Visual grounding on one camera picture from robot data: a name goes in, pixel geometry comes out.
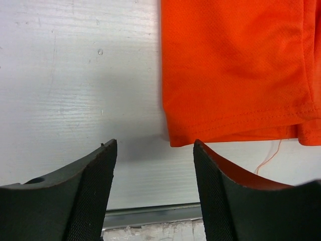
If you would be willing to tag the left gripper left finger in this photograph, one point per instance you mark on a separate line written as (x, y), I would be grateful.
(67, 204)

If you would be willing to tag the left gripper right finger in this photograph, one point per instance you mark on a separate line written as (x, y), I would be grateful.
(239, 205)

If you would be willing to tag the orange t shirt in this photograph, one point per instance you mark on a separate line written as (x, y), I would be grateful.
(241, 71)

